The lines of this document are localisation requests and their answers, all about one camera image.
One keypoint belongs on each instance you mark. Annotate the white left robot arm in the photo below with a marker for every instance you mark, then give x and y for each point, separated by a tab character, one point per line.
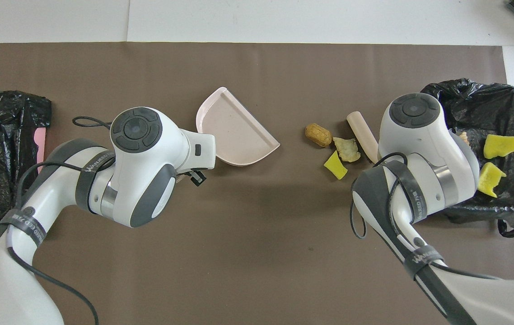
139	180

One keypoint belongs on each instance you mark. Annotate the small pale foam chunk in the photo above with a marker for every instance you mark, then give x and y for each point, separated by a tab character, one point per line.
347	150

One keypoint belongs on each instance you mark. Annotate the brown rounded foam lump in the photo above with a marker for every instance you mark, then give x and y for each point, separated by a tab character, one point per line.
318	135

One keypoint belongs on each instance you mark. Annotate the large pale foam chunk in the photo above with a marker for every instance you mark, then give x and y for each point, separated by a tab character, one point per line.
464	137

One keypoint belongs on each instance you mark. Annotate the beige hand brush black bristles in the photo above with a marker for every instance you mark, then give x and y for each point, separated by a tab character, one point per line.
363	133

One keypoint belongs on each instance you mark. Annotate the open black bag lined bin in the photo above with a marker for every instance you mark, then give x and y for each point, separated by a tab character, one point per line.
501	104

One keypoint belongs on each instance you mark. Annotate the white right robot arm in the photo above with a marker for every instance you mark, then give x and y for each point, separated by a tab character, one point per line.
419	140

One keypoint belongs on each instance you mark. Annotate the pale pink plastic dustpan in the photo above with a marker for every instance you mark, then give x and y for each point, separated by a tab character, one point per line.
239	131

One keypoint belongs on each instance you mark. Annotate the notched yellow sponge piece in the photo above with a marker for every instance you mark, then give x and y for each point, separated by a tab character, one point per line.
492	180

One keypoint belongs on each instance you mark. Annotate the small yellow sponge wedge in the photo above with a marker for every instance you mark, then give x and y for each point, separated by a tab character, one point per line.
336	167

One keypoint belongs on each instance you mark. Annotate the brown table mat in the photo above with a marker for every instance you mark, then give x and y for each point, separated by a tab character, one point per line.
239	271

